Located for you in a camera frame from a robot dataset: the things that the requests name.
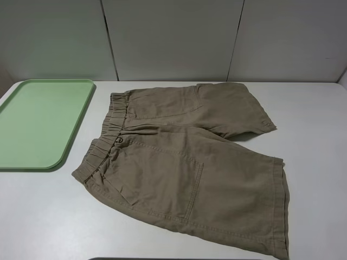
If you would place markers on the green plastic tray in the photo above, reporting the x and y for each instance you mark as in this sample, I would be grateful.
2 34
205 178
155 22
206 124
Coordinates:
38 121

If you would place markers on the khaki shorts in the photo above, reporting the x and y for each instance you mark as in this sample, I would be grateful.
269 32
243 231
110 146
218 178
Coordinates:
166 157

